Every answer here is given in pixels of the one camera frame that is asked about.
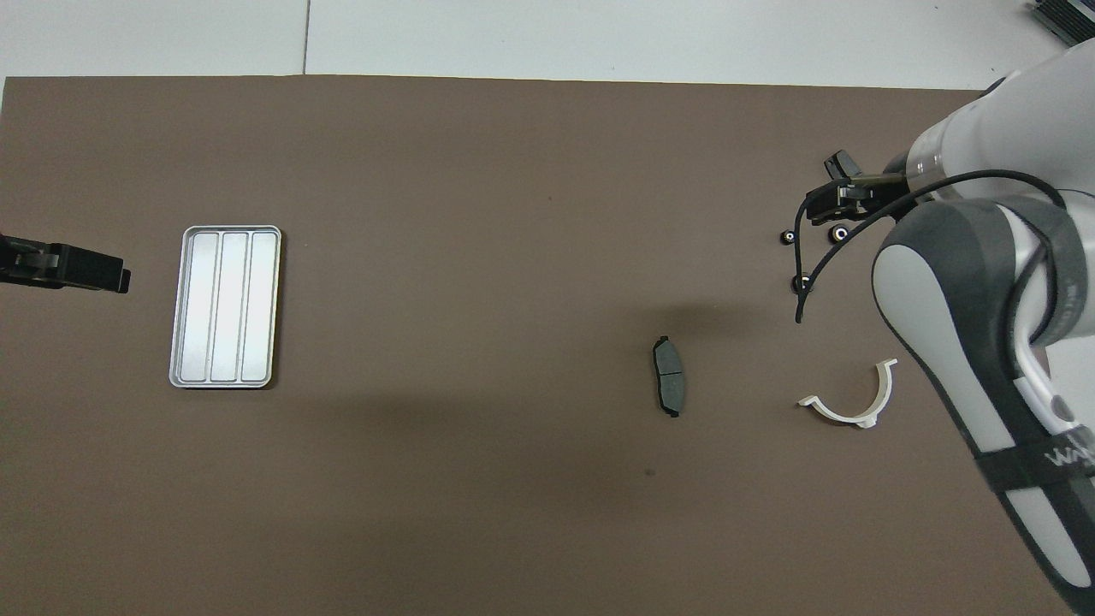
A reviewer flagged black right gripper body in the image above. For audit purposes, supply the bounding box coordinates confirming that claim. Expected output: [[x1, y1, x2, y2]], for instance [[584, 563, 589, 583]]
[[843, 171, 912, 219]]

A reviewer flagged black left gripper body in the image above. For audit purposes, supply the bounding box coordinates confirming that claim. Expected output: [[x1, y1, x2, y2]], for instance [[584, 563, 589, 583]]
[[0, 237, 61, 286]]

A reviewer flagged silver metal tray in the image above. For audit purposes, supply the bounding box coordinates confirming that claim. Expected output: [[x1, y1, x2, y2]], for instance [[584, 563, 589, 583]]
[[169, 225, 282, 390]]

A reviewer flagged long grey brake pad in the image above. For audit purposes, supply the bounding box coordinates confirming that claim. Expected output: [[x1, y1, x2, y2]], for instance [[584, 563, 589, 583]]
[[652, 335, 687, 419]]

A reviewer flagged grey ribbed device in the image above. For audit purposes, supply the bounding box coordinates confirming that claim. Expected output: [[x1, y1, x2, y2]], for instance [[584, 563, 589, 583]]
[[1031, 0, 1095, 45]]

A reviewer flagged brown table mat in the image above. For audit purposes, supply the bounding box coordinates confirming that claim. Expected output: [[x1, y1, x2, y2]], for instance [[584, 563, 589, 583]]
[[0, 75, 1074, 616]]

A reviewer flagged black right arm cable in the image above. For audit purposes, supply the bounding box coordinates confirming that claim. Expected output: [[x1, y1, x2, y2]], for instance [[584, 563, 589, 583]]
[[792, 169, 1066, 324]]

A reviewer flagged white curved plastic bracket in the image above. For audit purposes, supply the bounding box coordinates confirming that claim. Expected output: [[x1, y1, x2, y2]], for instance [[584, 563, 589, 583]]
[[797, 359, 896, 429]]

